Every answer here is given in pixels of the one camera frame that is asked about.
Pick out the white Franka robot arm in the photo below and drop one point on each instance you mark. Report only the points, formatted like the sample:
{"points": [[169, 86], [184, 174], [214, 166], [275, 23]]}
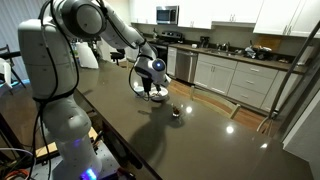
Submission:
{"points": [[48, 60]]}

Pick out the stainless steel microwave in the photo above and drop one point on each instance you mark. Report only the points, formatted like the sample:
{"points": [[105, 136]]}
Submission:
{"points": [[166, 15]]}

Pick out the small white bowl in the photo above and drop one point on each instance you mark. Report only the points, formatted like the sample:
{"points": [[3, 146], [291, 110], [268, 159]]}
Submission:
{"points": [[138, 90]]}

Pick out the black swivel stool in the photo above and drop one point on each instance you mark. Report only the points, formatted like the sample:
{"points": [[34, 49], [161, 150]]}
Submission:
{"points": [[116, 56]]}

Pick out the black coffee maker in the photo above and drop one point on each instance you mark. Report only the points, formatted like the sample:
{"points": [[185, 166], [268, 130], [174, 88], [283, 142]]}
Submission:
{"points": [[204, 41]]}

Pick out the white lower kitchen cabinets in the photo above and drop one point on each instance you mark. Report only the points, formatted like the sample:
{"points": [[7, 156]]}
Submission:
{"points": [[253, 83]]}

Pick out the small white cup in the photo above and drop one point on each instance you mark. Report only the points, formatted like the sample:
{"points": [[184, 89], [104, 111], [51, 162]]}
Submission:
{"points": [[194, 46]]}

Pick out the dark kitchen countertop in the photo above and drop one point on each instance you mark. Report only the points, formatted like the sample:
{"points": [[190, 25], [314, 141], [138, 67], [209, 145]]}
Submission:
{"points": [[273, 64]]}

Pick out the large white bowl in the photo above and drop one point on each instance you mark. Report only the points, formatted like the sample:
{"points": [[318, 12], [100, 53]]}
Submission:
{"points": [[163, 95]]}

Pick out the stainless steel dishwasher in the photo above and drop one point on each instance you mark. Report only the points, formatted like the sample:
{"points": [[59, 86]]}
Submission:
{"points": [[186, 65]]}

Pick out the pale wooden chair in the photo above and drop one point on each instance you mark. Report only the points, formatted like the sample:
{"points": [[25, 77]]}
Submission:
{"points": [[213, 98]]}

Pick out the clear drinking glass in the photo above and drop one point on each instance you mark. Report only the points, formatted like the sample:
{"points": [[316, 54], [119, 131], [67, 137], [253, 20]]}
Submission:
{"points": [[176, 111]]}

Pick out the stainless steel refrigerator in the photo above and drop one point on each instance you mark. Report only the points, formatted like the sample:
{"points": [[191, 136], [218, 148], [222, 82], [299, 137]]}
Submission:
{"points": [[308, 83]]}

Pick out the black and steel stove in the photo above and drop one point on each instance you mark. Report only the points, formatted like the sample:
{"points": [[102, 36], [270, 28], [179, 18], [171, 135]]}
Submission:
{"points": [[172, 36]]}

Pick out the white upper kitchen cabinets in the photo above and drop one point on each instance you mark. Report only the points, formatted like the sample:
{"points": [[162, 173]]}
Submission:
{"points": [[280, 16]]}

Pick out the metal sink faucet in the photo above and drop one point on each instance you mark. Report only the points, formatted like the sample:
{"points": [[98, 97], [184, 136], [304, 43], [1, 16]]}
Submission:
{"points": [[226, 46]]}

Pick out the black tripod stand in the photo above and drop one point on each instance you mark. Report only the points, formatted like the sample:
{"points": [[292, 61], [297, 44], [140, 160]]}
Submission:
{"points": [[10, 55]]}

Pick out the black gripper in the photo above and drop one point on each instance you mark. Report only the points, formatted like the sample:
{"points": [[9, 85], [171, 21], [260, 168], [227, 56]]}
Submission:
{"points": [[146, 83]]}

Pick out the dark glass bottle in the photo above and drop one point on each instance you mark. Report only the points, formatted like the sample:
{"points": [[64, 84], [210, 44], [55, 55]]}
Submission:
{"points": [[154, 34]]}

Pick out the white kitchen cabinets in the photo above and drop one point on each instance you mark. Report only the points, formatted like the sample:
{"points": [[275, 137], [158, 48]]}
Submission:
{"points": [[253, 83], [280, 16]]}

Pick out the grey vertical blinds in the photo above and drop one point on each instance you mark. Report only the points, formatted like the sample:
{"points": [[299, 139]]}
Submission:
{"points": [[10, 16]]}

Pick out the small brown nut portion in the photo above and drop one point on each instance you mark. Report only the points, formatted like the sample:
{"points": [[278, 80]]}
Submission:
{"points": [[176, 110]]}

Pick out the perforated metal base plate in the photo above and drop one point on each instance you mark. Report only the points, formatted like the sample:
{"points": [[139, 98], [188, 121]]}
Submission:
{"points": [[106, 163]]}

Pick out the white plastic object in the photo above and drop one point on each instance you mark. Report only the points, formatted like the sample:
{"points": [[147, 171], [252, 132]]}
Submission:
{"points": [[5, 73]]}

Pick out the wooden cutting board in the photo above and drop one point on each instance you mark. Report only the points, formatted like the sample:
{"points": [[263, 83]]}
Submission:
{"points": [[270, 41]]}

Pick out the pile of dishes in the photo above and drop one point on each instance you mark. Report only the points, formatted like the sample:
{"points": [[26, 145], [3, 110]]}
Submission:
{"points": [[258, 52]]}

